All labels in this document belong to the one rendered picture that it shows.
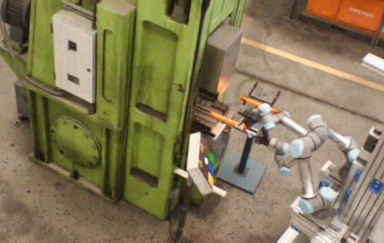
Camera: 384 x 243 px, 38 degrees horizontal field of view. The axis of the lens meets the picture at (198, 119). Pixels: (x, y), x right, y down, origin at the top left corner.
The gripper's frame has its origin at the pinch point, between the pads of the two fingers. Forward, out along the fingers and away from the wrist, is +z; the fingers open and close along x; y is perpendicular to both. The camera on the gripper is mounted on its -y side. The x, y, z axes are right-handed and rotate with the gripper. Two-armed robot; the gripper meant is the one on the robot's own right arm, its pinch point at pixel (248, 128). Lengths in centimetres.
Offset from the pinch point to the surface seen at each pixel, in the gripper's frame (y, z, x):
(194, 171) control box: -14, 10, -74
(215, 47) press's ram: -75, 32, -16
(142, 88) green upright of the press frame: -30, 75, -37
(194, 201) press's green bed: 94, 27, -15
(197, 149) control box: -18, 16, -58
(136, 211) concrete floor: 101, 66, -48
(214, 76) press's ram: -50, 29, -17
